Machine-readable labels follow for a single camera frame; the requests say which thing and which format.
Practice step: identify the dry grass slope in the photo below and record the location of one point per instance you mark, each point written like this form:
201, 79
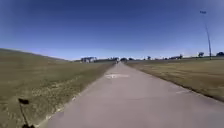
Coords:
40, 80

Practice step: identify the grey concrete path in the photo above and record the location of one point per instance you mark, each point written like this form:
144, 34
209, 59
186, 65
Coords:
133, 103

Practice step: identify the dry grass field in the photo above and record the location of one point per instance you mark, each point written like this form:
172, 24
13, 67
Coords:
186, 71

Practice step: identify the tall light pole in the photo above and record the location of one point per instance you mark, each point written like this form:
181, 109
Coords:
208, 40

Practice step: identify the row of distant trees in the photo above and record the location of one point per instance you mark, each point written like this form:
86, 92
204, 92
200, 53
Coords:
173, 57

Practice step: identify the white building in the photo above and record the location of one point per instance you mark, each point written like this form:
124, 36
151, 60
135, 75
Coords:
88, 59

